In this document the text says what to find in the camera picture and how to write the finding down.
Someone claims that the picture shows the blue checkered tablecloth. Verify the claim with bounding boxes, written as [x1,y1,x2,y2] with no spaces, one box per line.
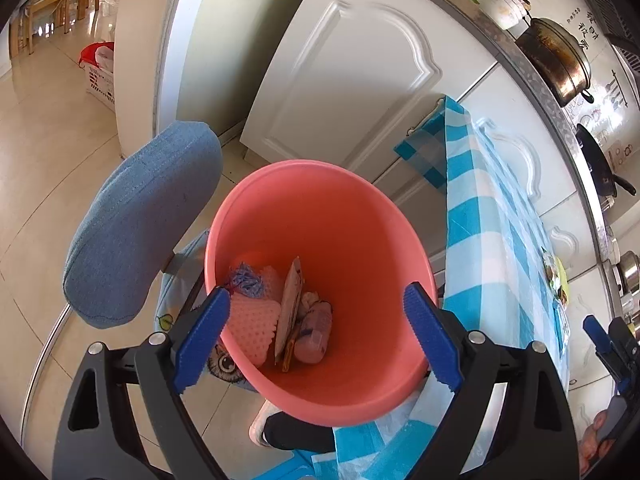
[312,96,570,479]

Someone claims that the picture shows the red plastic trash bucket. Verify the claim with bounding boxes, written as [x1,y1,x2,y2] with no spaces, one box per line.
[205,159,436,427]

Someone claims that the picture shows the large brown cooking pot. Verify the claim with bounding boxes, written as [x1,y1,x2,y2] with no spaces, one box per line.
[516,18,594,107]

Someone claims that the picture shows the white paper packaging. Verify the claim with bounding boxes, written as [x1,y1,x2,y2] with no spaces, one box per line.
[274,257,304,373]

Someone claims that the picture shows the green white snack packet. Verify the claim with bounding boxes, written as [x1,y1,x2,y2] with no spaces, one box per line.
[542,250,561,292]

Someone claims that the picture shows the yellow green sponge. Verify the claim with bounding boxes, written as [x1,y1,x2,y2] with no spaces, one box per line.
[551,256,570,306]

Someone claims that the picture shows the black frying pan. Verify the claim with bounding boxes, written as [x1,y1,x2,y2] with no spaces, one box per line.
[575,124,637,198]

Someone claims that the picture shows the blue fabric chair back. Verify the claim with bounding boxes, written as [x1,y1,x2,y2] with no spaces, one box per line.
[62,122,222,330]

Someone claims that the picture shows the steel kettle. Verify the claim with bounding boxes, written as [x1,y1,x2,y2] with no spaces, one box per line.
[615,250,640,297]

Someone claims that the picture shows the white blue plastic bottle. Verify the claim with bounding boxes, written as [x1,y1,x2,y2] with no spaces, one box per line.
[294,301,332,364]

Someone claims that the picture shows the white cabinet door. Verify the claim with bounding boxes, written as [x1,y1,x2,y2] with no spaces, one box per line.
[241,0,497,181]

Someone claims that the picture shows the operator hand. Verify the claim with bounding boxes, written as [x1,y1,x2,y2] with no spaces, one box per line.
[578,396,624,477]

